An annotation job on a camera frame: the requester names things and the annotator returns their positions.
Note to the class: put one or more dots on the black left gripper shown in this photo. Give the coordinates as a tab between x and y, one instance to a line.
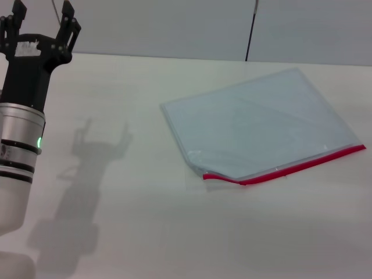
27	78

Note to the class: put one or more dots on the clear red-zip document bag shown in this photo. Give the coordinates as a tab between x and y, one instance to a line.
255	122

